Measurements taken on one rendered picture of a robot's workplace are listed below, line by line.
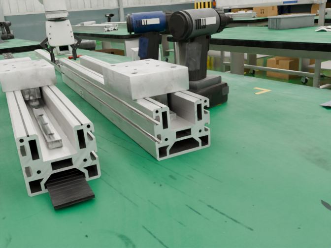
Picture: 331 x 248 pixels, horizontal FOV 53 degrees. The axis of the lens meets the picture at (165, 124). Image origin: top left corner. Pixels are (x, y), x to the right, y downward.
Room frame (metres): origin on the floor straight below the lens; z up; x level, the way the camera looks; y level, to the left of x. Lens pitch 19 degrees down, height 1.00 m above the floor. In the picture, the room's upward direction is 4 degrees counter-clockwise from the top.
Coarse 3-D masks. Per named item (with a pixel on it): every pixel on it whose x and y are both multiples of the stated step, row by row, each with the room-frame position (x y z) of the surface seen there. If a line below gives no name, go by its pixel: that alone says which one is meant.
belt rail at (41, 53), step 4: (36, 52) 2.16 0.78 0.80; (40, 52) 2.06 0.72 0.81; (44, 52) 2.05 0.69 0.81; (40, 56) 2.04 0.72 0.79; (44, 56) 1.83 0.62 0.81; (48, 56) 1.81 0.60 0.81; (48, 60) 1.70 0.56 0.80; (52, 64) 1.60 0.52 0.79; (56, 68) 1.50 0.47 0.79; (60, 68) 1.40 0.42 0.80; (60, 72) 1.41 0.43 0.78
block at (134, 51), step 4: (132, 48) 1.25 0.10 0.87; (136, 48) 1.24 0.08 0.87; (132, 52) 1.22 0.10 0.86; (136, 52) 1.17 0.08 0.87; (160, 52) 1.19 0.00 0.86; (132, 56) 1.23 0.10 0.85; (136, 56) 1.17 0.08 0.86; (160, 56) 1.19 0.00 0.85; (132, 60) 1.24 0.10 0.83; (136, 60) 1.17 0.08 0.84; (160, 60) 1.19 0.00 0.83
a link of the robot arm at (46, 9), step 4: (44, 0) 1.36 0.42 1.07; (48, 0) 1.35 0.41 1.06; (52, 0) 1.35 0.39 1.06; (56, 0) 1.36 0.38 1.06; (60, 0) 1.37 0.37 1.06; (64, 0) 1.39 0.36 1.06; (44, 4) 1.37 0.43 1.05; (48, 4) 1.36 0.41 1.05; (52, 4) 1.35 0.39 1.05; (56, 4) 1.36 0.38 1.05; (60, 4) 1.37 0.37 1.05; (64, 4) 1.38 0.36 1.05; (44, 8) 1.37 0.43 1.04; (48, 8) 1.36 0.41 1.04; (52, 8) 1.35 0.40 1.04; (56, 8) 1.36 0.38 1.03; (60, 8) 1.36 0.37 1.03; (64, 8) 1.38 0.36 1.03
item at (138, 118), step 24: (72, 72) 1.01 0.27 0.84; (96, 72) 0.84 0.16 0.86; (96, 96) 0.81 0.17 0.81; (120, 96) 0.61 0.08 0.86; (168, 96) 0.59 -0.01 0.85; (192, 96) 0.53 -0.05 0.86; (120, 120) 0.62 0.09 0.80; (144, 120) 0.51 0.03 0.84; (168, 120) 0.48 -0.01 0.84; (192, 120) 0.51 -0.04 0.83; (144, 144) 0.52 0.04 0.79; (168, 144) 0.48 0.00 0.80; (192, 144) 0.52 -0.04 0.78
